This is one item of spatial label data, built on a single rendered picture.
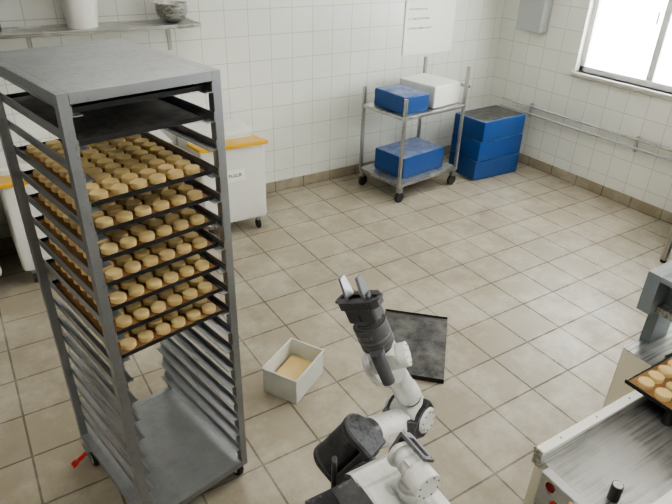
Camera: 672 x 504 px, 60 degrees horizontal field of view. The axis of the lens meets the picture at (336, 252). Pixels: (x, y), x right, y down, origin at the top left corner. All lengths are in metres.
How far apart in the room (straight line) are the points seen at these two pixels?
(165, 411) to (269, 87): 3.09
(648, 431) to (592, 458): 0.25
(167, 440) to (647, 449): 1.93
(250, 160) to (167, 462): 2.49
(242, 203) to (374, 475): 3.44
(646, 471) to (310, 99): 4.23
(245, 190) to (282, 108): 1.03
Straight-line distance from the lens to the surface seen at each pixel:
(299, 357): 3.34
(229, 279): 2.10
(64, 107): 1.65
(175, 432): 2.89
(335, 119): 5.61
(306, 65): 5.32
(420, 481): 1.28
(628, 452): 2.05
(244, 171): 4.51
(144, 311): 2.05
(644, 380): 2.21
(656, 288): 2.31
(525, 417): 3.28
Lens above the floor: 2.21
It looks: 30 degrees down
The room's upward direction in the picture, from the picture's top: 2 degrees clockwise
